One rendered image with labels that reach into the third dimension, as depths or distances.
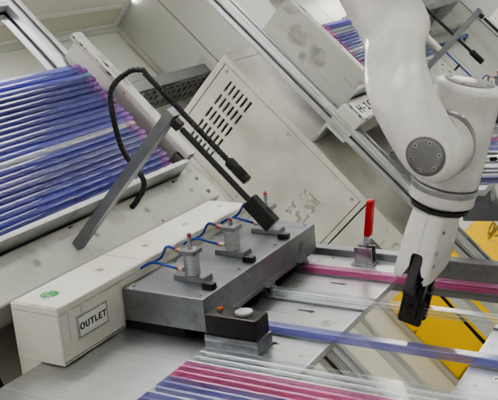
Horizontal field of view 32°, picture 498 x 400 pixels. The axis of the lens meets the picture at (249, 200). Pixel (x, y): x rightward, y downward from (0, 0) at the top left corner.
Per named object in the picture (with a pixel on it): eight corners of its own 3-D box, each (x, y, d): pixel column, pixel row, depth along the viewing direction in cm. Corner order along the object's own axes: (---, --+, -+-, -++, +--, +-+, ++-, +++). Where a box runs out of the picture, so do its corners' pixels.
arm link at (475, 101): (465, 201, 105) (486, 182, 113) (491, 96, 100) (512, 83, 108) (400, 180, 109) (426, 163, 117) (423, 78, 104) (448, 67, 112)
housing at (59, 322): (254, 278, 154) (248, 201, 150) (70, 409, 113) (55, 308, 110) (216, 274, 158) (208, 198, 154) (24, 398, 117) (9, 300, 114)
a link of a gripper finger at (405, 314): (408, 274, 117) (399, 317, 119) (400, 282, 114) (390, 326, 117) (431, 282, 116) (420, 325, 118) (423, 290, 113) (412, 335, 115)
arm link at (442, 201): (426, 163, 117) (421, 183, 118) (403, 179, 110) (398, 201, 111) (487, 181, 114) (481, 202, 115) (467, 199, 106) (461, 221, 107)
